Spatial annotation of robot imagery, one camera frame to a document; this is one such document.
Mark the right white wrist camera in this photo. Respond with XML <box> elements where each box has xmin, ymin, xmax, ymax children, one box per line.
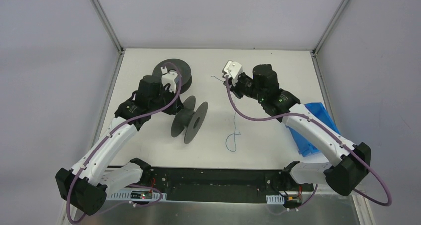
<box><xmin>222</xmin><ymin>60</ymin><xmax>243</xmax><ymax>81</ymax></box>

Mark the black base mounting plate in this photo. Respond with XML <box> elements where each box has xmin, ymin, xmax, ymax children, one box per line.
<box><xmin>137</xmin><ymin>167</ymin><xmax>314</xmax><ymax>204</ymax></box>

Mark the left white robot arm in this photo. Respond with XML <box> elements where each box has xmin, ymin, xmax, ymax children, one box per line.
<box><xmin>55</xmin><ymin>71</ymin><xmax>184</xmax><ymax>224</ymax></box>

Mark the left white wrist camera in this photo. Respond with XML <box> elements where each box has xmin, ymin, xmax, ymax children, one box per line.
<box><xmin>161</xmin><ymin>67</ymin><xmax>181</xmax><ymax>93</ymax></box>

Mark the blue plastic bin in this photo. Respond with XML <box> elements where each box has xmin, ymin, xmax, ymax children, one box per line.
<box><xmin>282</xmin><ymin>103</ymin><xmax>343</xmax><ymax>162</ymax></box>

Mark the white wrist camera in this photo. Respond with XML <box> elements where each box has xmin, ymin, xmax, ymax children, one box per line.
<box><xmin>222</xmin><ymin>60</ymin><xmax>243</xmax><ymax>81</ymax></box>
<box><xmin>161</xmin><ymin>67</ymin><xmax>181</xmax><ymax>93</ymax></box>

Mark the black cable spool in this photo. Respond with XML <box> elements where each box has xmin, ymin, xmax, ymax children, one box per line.
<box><xmin>170</xmin><ymin>96</ymin><xmax>208</xmax><ymax>144</ymax></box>

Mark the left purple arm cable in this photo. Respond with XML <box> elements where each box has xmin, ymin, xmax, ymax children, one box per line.
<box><xmin>66</xmin><ymin>62</ymin><xmax>183</xmax><ymax>224</ymax></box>

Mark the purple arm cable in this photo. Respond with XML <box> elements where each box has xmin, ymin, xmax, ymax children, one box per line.
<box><xmin>66</xmin><ymin>62</ymin><xmax>183</xmax><ymax>224</ymax></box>
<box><xmin>225</xmin><ymin>80</ymin><xmax>393</xmax><ymax>207</ymax></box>

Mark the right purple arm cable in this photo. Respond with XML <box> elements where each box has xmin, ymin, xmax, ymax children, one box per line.
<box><xmin>225</xmin><ymin>80</ymin><xmax>393</xmax><ymax>207</ymax></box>

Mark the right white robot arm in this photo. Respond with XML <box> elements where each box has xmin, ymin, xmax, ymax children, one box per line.
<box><xmin>222</xmin><ymin>60</ymin><xmax>371</xmax><ymax>196</ymax></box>

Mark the thin blue wire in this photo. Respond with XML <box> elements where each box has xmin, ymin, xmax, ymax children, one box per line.
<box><xmin>211</xmin><ymin>75</ymin><xmax>242</xmax><ymax>152</ymax></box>

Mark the black spool lying flat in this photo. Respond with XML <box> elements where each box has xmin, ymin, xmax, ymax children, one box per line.
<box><xmin>152</xmin><ymin>58</ymin><xmax>193</xmax><ymax>94</ymax></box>

